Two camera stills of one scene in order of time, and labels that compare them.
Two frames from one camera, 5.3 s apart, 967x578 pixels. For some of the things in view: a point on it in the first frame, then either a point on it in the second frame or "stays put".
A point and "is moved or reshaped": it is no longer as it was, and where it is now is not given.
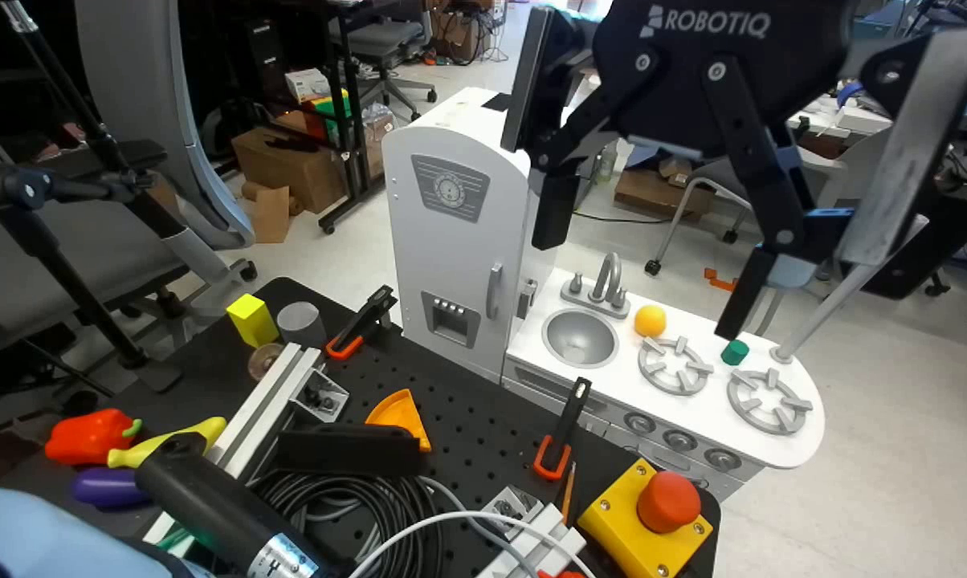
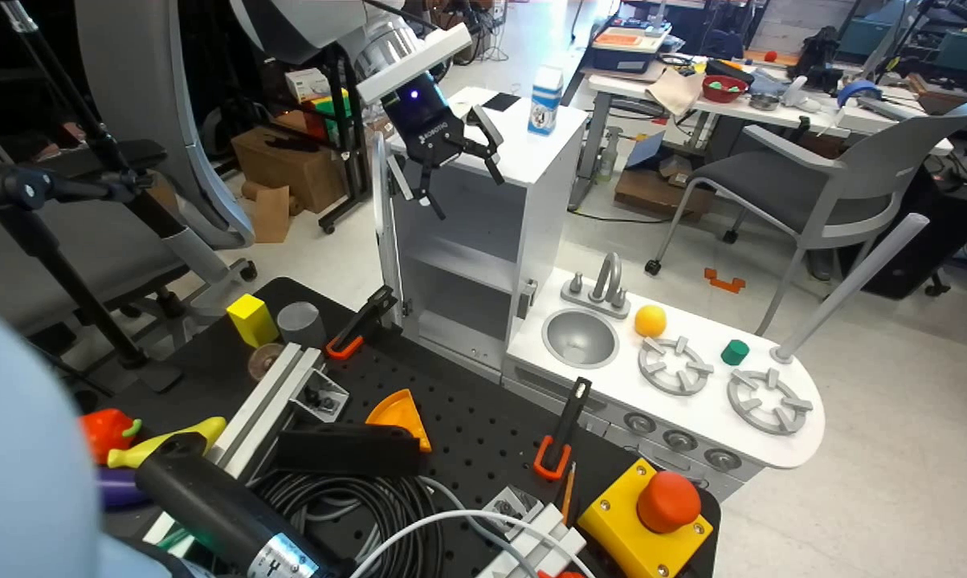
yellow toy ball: [650, 323] stays put
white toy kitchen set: [588, 341] stays put
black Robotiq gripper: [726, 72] -> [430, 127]
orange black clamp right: [545, 467] stays put
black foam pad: [345, 450] stays put
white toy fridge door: [458, 207] is moved or reshaped
